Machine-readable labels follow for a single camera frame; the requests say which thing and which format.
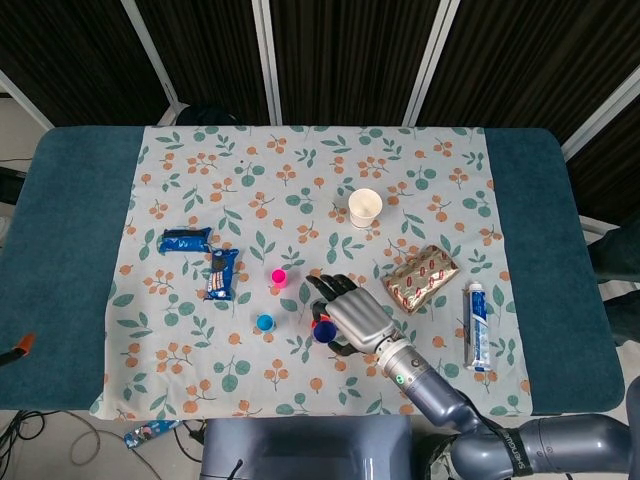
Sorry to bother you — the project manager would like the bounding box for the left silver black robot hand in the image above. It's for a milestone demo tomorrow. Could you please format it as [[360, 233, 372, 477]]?
[[0, 333, 37, 369]]

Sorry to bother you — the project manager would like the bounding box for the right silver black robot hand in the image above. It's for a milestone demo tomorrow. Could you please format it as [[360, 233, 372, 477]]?
[[305, 273, 397, 357]]

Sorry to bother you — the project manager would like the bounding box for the dark blue plastic cup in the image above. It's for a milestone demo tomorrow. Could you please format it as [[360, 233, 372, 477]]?
[[312, 320, 337, 345]]

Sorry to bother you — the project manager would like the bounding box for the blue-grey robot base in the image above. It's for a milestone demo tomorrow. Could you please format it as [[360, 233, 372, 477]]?
[[199, 417, 414, 480]]

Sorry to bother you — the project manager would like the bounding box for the gold foil snack package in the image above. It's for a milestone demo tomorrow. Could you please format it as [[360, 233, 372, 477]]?
[[382, 244, 461, 316]]

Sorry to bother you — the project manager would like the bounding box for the white paper cup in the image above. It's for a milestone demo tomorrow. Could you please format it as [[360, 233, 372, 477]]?
[[347, 188, 384, 230]]

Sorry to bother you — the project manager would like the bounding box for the teal table cover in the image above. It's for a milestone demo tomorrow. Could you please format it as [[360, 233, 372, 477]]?
[[0, 125, 626, 417]]

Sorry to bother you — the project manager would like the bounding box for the white blue toothpaste tube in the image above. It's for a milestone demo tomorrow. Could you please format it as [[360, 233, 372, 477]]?
[[465, 280, 494, 372]]

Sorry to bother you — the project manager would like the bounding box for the blue cookie packet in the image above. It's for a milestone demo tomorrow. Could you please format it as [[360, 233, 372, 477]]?
[[203, 248, 241, 302]]

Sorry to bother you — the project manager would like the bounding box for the blue wrapper on floor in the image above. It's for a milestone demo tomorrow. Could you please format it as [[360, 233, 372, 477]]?
[[123, 418, 181, 449]]

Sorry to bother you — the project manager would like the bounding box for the black box device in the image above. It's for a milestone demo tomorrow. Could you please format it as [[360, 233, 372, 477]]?
[[0, 167, 27, 204]]

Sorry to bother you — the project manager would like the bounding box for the floral leaf berry tablecloth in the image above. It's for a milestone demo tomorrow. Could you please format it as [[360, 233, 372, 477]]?
[[88, 124, 534, 421]]

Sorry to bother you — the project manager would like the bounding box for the black trash bin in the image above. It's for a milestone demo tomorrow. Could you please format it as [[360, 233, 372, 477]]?
[[417, 433, 469, 480]]

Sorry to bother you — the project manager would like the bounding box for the plain blue snack packet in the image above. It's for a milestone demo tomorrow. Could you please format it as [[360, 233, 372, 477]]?
[[159, 227, 214, 255]]

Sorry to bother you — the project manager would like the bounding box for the black chair back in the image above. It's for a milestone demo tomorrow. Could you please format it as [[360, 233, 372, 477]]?
[[174, 103, 240, 127]]

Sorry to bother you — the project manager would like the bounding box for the white metal stand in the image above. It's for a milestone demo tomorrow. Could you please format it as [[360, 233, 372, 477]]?
[[579, 214, 609, 237]]

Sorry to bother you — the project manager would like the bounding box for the black floor cable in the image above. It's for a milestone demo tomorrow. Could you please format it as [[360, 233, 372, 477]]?
[[0, 409, 47, 454]]

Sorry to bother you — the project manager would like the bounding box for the beige floor cable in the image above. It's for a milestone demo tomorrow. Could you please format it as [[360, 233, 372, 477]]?
[[68, 413, 127, 466]]

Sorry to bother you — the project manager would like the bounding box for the dark folding screen white frame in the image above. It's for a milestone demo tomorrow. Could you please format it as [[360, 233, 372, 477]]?
[[0, 0, 640, 226]]

